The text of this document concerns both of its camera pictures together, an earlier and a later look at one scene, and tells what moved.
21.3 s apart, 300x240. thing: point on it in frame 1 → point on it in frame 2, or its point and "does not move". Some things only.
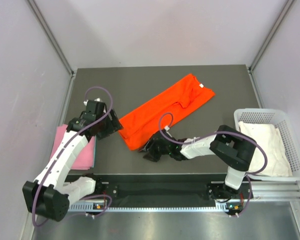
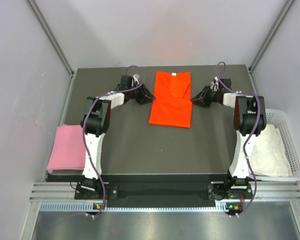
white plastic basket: x=280 y=118 does not move
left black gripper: x=113 y=126 → x=144 y=93
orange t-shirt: x=189 y=93 → x=172 y=105
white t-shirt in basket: x=278 y=163 does not move
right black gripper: x=152 y=155 → x=201 y=99
